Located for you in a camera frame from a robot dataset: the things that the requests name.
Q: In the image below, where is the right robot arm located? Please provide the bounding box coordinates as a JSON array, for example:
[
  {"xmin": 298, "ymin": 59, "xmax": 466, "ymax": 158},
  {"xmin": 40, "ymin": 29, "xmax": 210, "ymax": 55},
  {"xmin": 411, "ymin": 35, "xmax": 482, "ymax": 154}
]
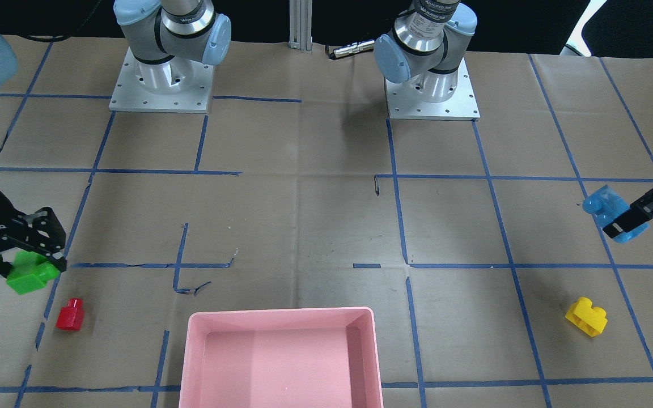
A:
[{"xmin": 0, "ymin": 1, "xmax": 231, "ymax": 278}]

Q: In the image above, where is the aluminium frame post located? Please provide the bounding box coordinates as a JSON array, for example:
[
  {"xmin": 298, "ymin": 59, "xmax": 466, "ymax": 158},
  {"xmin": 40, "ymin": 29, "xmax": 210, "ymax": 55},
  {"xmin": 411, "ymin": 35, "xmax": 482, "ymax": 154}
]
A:
[{"xmin": 288, "ymin": 0, "xmax": 313, "ymax": 54}]

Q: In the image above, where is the pink plastic box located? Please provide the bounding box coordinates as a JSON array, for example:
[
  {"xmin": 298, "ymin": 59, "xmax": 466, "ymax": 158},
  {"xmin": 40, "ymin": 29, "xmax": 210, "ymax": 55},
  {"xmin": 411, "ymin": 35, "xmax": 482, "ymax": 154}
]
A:
[{"xmin": 179, "ymin": 307, "xmax": 384, "ymax": 407}]

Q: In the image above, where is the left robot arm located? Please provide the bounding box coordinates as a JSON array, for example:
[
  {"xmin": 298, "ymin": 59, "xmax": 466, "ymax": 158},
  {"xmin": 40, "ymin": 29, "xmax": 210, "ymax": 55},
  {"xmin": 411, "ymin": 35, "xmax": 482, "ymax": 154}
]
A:
[{"xmin": 374, "ymin": 1, "xmax": 653, "ymax": 243}]

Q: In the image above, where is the blue toy block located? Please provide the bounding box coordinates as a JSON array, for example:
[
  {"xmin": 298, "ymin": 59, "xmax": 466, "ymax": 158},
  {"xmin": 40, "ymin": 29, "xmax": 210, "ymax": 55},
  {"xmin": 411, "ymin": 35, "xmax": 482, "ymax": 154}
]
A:
[{"xmin": 581, "ymin": 184, "xmax": 650, "ymax": 244}]

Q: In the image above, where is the yellow toy block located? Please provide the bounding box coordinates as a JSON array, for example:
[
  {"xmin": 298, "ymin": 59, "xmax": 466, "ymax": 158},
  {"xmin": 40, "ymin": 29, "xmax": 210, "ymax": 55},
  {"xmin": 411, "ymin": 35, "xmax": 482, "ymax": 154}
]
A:
[{"xmin": 565, "ymin": 296, "xmax": 608, "ymax": 338}]

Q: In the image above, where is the red toy block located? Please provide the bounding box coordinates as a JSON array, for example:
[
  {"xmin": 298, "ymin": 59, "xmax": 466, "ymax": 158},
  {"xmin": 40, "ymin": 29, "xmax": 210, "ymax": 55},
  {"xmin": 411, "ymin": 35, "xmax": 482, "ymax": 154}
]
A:
[{"xmin": 56, "ymin": 299, "xmax": 85, "ymax": 331}]

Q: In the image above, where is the green toy block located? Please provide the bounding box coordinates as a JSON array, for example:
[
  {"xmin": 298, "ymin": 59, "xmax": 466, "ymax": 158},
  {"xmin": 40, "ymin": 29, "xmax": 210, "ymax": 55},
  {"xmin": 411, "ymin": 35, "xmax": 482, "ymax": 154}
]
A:
[{"xmin": 6, "ymin": 250, "xmax": 61, "ymax": 295}]

